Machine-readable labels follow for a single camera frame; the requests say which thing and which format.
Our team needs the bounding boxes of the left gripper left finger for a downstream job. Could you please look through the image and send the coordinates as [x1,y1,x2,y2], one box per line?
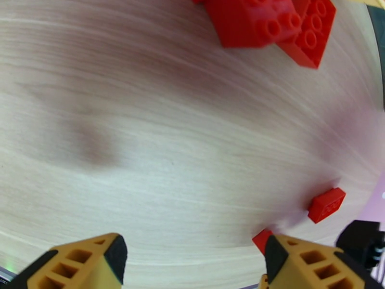
[13,233,128,289]

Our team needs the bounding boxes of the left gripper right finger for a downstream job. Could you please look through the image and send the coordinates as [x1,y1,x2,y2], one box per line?
[259,234,378,289]

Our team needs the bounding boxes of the red lego brick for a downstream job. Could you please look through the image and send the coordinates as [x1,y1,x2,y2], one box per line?
[307,187,347,224]
[204,0,303,49]
[278,0,337,70]
[251,228,274,256]

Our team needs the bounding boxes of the dark grey container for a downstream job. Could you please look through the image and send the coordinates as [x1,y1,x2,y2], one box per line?
[366,4,385,112]

